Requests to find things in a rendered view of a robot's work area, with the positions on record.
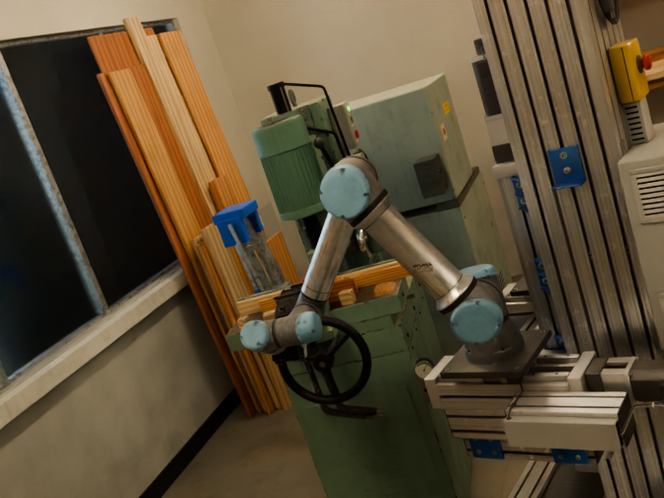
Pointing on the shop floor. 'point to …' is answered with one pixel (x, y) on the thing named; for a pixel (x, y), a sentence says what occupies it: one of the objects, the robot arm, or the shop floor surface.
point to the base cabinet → (386, 429)
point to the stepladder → (245, 215)
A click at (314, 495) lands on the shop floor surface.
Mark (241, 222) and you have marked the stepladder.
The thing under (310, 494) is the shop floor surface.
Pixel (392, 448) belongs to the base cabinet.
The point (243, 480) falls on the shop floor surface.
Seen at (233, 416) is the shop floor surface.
